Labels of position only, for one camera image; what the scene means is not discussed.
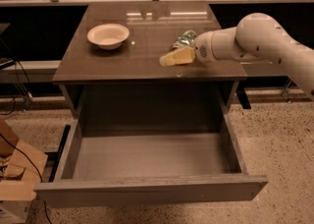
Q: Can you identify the white paper bowl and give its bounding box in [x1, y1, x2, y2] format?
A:
[87, 24, 130, 50]

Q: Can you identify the dark grey cabinet desk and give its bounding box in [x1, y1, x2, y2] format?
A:
[53, 2, 246, 110]

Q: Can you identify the open grey top drawer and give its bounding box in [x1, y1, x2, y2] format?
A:
[35, 116, 268, 207]

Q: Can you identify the green soda can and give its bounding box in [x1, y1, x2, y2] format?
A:
[170, 30, 197, 51]

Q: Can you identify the black cable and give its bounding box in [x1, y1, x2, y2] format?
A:
[0, 37, 53, 224]

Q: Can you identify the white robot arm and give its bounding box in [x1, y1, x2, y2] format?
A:
[159, 13, 314, 98]

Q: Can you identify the wooden box stack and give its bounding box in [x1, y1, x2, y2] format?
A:
[0, 119, 47, 224]

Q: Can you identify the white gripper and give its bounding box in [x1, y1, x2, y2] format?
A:
[159, 31, 216, 67]

